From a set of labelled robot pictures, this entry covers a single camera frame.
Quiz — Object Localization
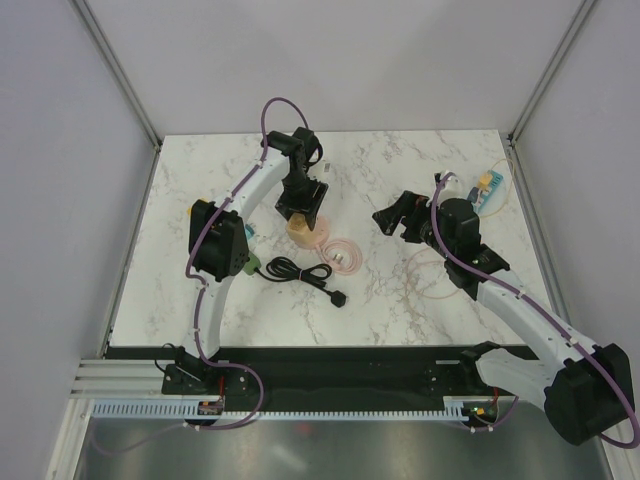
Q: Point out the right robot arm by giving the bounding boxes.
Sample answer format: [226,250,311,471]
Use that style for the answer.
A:
[372,191,639,449]

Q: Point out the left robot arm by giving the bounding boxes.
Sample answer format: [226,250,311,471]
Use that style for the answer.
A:
[183,127,328,359]

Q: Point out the white slotted cable duct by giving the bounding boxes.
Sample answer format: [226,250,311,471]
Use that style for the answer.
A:
[91,397,489,422]

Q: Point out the beige cube plug adapter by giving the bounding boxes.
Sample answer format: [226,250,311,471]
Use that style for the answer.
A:
[285,213,313,249]

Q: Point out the right aluminium frame post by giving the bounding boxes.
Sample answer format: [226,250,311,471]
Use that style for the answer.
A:
[502,0,600,149]

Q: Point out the aluminium frame post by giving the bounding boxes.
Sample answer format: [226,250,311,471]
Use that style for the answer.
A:
[502,0,600,149]
[69,0,163,152]

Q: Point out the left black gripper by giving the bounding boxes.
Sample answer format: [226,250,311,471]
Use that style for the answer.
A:
[276,172,329,230]

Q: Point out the teal plug adapter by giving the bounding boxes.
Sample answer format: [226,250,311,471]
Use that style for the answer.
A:
[244,224,256,242]

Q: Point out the green power strip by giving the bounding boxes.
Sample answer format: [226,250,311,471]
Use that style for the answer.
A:
[243,252,261,276]

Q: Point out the grey small cube adapter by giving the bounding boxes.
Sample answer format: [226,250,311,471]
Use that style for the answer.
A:
[467,187,481,205]

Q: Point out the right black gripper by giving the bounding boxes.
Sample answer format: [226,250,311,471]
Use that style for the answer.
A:
[373,190,454,259]

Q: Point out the black coiled power cord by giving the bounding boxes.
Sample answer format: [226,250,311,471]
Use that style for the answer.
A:
[255,255,347,308]

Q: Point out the teal power strip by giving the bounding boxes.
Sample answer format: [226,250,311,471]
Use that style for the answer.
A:
[470,170,504,214]

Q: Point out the pink round power strip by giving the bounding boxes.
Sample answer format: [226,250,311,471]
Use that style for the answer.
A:
[304,216,330,250]

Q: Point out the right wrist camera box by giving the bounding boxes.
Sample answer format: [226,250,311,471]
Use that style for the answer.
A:
[434,170,466,201]

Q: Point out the left aluminium frame post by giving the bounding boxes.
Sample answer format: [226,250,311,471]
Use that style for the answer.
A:
[69,0,163,152]

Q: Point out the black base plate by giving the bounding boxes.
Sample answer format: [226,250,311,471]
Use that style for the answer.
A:
[159,343,551,414]

